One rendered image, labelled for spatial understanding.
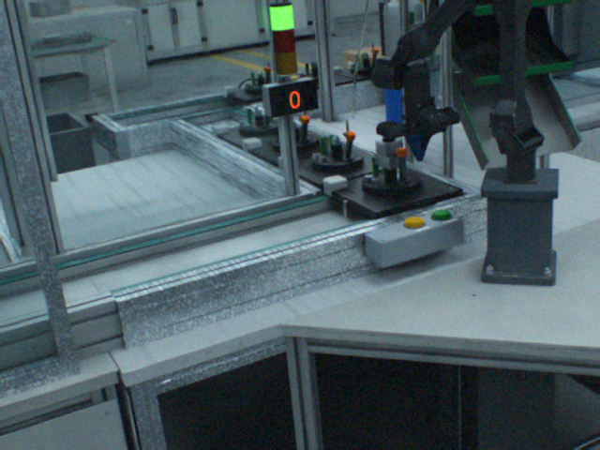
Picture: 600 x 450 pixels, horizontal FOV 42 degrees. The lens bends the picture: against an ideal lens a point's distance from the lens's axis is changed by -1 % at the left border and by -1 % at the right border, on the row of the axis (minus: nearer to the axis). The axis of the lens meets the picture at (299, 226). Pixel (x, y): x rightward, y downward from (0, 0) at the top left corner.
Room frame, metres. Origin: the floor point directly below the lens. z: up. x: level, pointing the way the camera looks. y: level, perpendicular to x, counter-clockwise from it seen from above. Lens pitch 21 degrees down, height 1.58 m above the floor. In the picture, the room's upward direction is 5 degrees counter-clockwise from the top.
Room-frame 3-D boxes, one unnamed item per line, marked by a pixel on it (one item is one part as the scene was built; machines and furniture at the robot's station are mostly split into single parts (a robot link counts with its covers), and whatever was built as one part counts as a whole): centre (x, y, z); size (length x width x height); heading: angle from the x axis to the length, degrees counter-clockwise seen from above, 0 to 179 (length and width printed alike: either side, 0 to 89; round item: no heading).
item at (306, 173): (2.01, -0.12, 1.01); 0.24 x 0.24 x 0.13; 26
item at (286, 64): (1.80, 0.00, 1.28); 0.05 x 0.05 x 0.05
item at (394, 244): (1.55, -0.24, 0.93); 0.21 x 0.07 x 0.06; 116
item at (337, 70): (3.32, -0.34, 1.01); 0.24 x 0.24 x 0.13; 26
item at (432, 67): (1.67, -0.28, 1.25); 0.09 x 0.06 x 0.07; 44
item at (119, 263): (1.67, 0.05, 0.91); 0.84 x 0.28 x 0.10; 116
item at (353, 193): (1.78, -0.23, 0.96); 0.24 x 0.24 x 0.02; 26
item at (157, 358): (2.18, -0.04, 0.84); 1.50 x 1.41 x 0.03; 116
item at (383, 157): (1.79, -0.22, 1.06); 0.08 x 0.04 x 0.07; 26
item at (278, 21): (1.80, 0.00, 1.38); 0.05 x 0.05 x 0.05
